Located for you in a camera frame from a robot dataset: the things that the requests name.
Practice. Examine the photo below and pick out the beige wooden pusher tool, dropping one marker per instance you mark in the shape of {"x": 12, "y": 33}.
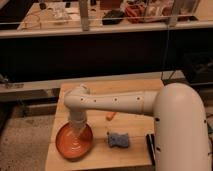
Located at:
{"x": 78, "y": 133}

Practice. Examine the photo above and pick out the orange ceramic bowl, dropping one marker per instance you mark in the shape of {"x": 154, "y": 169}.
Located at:
{"x": 72, "y": 146}

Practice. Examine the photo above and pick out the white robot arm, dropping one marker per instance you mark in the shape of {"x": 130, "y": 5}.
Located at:
{"x": 180, "y": 126}

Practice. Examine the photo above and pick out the orange carrot toy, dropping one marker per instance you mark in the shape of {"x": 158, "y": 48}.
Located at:
{"x": 110, "y": 116}

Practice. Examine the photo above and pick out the black white striped eraser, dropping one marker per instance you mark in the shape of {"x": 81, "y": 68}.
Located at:
{"x": 151, "y": 147}

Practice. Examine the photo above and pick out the black bag on bench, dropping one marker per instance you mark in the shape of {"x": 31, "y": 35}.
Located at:
{"x": 112, "y": 17}

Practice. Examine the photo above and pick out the orange red cluttered items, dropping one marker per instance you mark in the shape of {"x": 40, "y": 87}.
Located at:
{"x": 135, "y": 13}

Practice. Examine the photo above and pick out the metal frame post left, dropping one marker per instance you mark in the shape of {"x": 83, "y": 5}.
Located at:
{"x": 83, "y": 8}

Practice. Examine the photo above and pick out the metal frame post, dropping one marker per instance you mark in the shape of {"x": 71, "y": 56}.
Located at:
{"x": 83, "y": 8}
{"x": 172, "y": 21}

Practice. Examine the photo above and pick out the metal frame post right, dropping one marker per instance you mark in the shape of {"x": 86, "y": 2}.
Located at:
{"x": 172, "y": 21}

